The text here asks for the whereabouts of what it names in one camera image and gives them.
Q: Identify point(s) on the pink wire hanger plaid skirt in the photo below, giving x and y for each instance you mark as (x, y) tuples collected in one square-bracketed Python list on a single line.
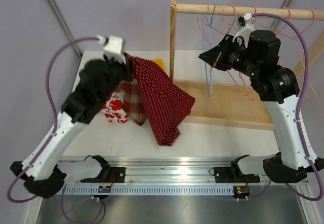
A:
[(205, 26)]

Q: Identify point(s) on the dark red polka dot skirt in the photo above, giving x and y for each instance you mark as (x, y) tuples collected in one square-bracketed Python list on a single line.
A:
[(166, 105)]

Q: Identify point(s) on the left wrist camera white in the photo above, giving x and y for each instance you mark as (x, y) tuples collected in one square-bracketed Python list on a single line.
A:
[(113, 48)]

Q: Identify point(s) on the wooden clothes rack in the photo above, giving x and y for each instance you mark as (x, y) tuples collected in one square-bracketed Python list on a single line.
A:
[(229, 107)]

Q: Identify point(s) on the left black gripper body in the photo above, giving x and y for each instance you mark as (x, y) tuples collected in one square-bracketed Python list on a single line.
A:
[(118, 70)]

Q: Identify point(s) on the small circuit board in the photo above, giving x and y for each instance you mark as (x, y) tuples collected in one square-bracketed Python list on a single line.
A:
[(104, 189)]

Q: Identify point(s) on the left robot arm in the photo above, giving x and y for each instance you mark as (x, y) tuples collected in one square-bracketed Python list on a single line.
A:
[(43, 175)]

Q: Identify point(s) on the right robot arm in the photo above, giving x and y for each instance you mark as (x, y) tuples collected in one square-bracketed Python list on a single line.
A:
[(278, 88)]

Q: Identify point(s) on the yellow plastic tray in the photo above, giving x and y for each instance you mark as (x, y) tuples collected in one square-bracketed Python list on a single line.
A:
[(160, 63)]

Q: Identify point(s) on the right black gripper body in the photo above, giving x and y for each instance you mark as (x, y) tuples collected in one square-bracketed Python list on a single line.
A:
[(233, 56)]

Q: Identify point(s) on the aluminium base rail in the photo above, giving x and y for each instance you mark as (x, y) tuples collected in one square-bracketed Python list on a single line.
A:
[(169, 170)]

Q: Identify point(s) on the pink wire hanger grey skirt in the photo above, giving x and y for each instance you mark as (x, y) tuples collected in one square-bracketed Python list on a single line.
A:
[(276, 31)]

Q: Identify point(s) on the blue wire hanger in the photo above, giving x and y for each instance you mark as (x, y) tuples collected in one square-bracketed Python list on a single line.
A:
[(208, 69)]

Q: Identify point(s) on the red plaid skirt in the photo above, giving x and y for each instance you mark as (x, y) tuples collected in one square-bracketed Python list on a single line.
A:
[(130, 101)]

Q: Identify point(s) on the white slotted cable duct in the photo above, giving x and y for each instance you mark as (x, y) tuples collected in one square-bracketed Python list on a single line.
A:
[(151, 190)]

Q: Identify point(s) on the white red floral skirt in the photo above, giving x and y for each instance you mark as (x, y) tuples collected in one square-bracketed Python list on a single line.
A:
[(113, 111)]

